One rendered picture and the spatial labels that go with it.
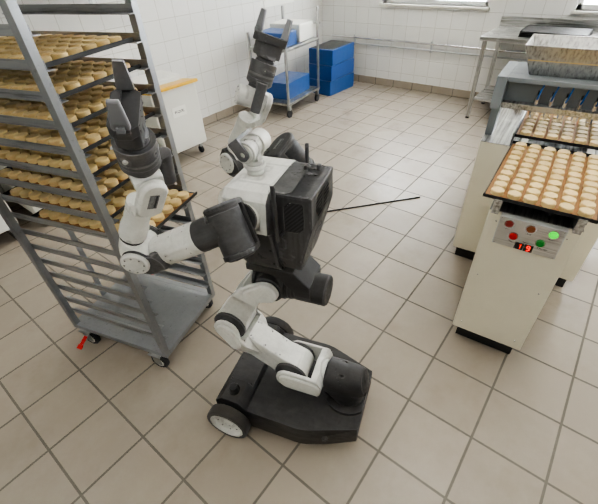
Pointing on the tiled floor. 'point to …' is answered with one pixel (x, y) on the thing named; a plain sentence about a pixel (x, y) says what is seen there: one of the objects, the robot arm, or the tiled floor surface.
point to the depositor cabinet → (484, 166)
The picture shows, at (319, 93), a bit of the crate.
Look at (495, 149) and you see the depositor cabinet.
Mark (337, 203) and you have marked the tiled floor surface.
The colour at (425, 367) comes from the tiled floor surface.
